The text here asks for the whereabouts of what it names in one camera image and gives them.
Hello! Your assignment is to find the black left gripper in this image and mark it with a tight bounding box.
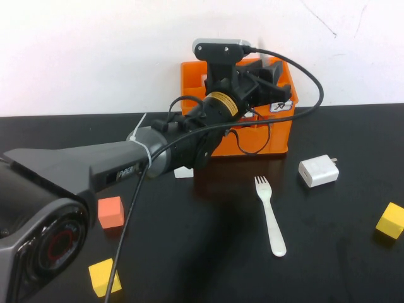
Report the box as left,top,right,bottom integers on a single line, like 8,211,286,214
203,58,293,110

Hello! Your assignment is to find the white plastic fork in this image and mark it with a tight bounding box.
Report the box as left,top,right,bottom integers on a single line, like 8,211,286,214
254,175,287,257

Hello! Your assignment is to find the orange plastic cutlery crate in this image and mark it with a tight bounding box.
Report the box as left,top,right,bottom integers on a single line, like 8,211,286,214
181,56,299,158

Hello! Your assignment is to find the paper label reading 刀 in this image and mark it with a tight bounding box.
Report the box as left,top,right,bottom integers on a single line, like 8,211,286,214
270,100,294,114

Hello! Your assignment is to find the white cube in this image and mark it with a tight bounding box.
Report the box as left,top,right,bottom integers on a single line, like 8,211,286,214
174,167,194,180

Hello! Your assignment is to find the white zip tie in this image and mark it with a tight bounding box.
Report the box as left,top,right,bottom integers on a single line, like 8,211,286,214
126,112,153,169

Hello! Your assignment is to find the yellow foam cube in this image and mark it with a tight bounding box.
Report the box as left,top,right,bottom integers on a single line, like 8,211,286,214
375,202,404,240
88,258,122,297

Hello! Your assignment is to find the orange foam cube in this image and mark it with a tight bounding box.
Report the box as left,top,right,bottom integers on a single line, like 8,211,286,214
98,196,124,229

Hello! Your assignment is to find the thick black camera cable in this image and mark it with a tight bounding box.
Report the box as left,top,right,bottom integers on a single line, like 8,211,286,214
104,45,325,303

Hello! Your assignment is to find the thin black wire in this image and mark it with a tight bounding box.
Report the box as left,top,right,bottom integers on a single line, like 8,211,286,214
226,109,273,157
167,95,206,128

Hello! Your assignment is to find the white USB wall charger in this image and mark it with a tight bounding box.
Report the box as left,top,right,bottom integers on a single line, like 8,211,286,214
298,154,340,189

